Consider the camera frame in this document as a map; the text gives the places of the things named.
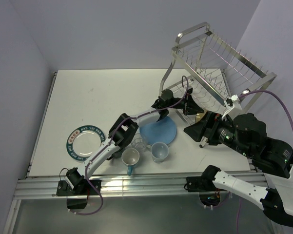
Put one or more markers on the blue plastic plate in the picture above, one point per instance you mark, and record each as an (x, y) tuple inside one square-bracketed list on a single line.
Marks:
[(162, 131)]

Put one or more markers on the stainless steel dish rack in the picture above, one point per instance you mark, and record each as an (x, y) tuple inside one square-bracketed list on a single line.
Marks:
[(216, 70)]

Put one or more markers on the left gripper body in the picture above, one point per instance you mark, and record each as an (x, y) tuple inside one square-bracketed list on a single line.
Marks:
[(184, 105)]

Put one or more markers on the black mug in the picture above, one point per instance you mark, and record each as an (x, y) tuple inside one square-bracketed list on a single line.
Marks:
[(116, 154)]

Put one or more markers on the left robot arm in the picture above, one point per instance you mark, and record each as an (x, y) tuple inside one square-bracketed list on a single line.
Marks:
[(124, 129)]

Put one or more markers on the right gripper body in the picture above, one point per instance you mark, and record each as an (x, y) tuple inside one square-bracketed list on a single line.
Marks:
[(220, 130)]

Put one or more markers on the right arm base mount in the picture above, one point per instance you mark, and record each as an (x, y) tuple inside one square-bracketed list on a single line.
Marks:
[(210, 197)]

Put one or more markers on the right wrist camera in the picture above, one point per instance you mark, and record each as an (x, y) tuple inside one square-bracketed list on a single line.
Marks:
[(231, 102)]

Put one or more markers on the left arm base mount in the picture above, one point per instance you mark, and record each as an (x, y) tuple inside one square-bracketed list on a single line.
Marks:
[(77, 198)]

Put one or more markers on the clear plastic glass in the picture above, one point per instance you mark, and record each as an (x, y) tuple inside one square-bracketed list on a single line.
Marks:
[(140, 144)]

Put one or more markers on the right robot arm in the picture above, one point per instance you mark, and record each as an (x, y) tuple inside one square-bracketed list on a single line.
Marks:
[(246, 135)]

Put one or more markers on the white plate green rim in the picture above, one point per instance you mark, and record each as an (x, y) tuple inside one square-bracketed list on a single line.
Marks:
[(84, 141)]

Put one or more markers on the teal mug white inside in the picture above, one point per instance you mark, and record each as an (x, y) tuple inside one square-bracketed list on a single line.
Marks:
[(130, 157)]

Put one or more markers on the grey blue plastic cup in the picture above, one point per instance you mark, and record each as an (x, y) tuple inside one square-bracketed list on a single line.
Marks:
[(159, 151)]

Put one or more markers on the black bowl tan outside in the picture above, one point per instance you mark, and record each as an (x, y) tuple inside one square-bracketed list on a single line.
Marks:
[(199, 117)]

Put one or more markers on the aluminium mounting rail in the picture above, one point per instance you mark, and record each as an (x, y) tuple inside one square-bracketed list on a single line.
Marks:
[(111, 186)]

